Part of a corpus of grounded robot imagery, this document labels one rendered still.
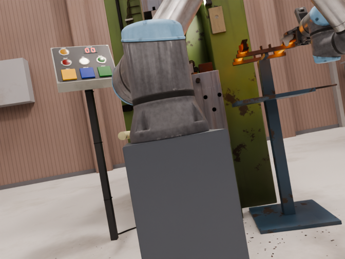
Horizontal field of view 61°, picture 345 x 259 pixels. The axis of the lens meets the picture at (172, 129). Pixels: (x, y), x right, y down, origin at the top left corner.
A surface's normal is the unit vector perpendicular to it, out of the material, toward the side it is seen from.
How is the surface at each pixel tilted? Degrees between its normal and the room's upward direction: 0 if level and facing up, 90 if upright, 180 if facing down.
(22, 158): 90
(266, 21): 90
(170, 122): 70
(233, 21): 90
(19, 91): 90
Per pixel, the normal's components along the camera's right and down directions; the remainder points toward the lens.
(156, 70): -0.06, 0.02
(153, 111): -0.36, -0.28
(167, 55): 0.29, -0.04
